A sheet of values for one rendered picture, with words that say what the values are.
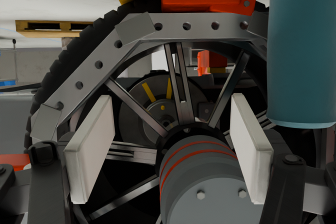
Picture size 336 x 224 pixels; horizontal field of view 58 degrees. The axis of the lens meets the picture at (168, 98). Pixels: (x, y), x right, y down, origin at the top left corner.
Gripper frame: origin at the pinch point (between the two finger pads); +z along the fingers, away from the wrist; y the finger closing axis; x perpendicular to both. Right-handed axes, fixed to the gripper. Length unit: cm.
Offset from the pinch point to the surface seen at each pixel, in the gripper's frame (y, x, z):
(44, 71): -445, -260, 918
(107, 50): -10.7, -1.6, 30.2
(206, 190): 3.4, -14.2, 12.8
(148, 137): -10, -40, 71
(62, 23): -167, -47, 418
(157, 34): -2.9, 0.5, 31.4
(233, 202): 6.5, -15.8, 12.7
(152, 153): -5.2, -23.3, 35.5
